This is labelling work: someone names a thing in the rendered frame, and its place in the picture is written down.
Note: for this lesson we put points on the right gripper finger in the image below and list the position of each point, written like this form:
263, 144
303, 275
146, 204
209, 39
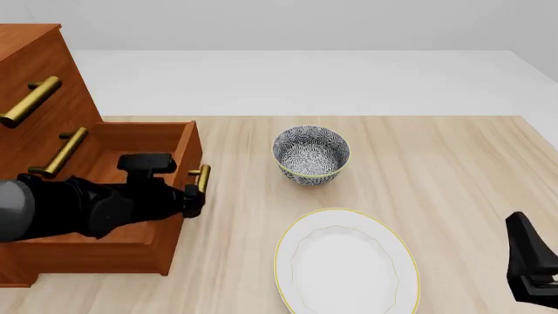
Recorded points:
529, 245

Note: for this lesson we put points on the wooden cabinet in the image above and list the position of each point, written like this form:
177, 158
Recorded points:
17, 39

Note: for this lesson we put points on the white plate with yellow rim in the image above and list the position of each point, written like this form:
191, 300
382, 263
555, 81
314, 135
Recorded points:
344, 265

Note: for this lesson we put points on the patterned grey bowl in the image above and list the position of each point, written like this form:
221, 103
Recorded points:
310, 153

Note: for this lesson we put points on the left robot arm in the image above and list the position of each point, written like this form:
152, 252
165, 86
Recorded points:
74, 209

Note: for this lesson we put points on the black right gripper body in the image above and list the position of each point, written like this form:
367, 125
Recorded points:
538, 292

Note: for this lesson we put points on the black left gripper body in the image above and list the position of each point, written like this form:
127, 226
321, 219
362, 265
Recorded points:
192, 207

